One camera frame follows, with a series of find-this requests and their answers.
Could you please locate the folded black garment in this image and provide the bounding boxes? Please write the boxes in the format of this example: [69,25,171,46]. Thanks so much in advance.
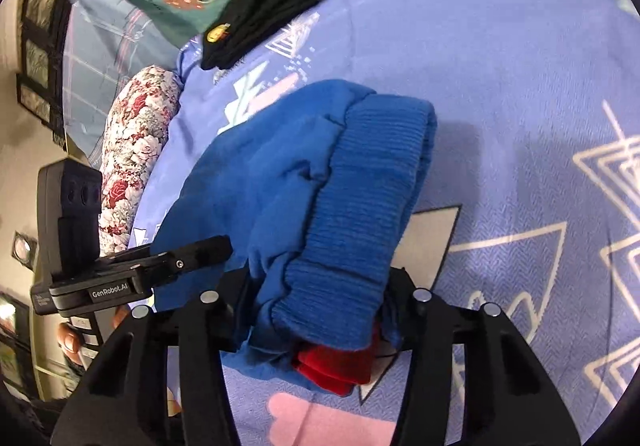
[200,0,327,72]

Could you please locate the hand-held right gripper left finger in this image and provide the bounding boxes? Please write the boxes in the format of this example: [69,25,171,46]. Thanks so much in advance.
[50,271,261,446]

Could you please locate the blue and red sweater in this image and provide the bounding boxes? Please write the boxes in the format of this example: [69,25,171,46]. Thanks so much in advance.
[147,79,439,397]

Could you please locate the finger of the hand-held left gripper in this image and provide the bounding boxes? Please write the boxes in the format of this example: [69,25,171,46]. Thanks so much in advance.
[102,235,234,288]

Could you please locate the floral pillow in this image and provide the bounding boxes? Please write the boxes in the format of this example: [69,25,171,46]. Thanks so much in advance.
[97,66,182,257]

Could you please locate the person's left hand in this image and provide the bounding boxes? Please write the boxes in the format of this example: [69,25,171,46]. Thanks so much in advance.
[56,320,84,355]

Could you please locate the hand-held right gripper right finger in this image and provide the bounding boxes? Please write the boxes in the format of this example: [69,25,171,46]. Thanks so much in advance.
[382,266,583,446]

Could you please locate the grey-blue plaid quilt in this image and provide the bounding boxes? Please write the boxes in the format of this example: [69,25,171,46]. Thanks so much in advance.
[60,0,211,167]

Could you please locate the purple printed bedsheet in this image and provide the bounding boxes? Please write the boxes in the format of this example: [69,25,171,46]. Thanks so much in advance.
[130,0,640,446]

